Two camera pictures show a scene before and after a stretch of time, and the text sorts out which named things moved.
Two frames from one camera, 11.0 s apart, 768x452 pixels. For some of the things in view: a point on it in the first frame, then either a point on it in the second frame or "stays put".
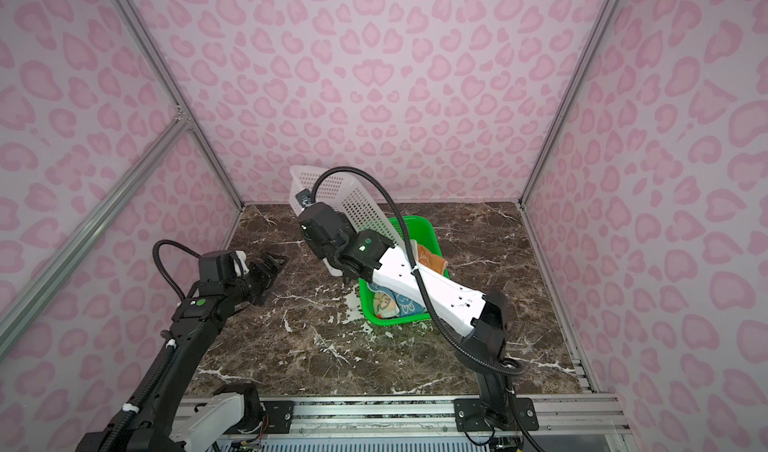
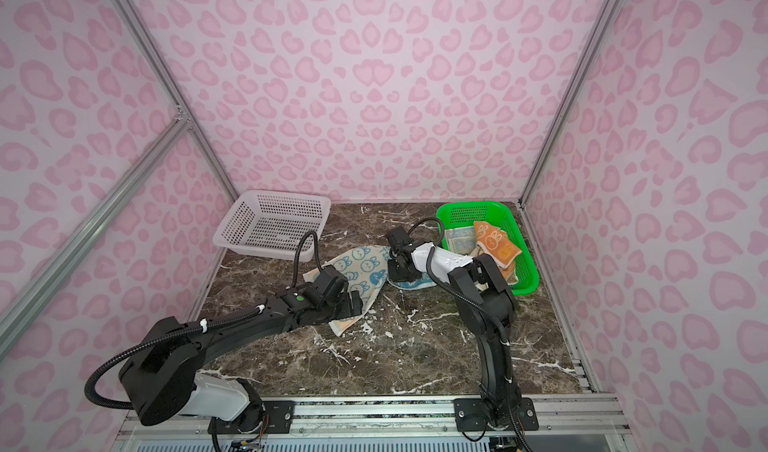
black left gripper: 266,275 → 349,308
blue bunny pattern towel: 389,303 → 366,272
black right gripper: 317,242 → 393,274
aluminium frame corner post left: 146,44 stays put
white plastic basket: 357,196 → 272,223
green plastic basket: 367,297 → 456,214
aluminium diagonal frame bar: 76,248 stays put
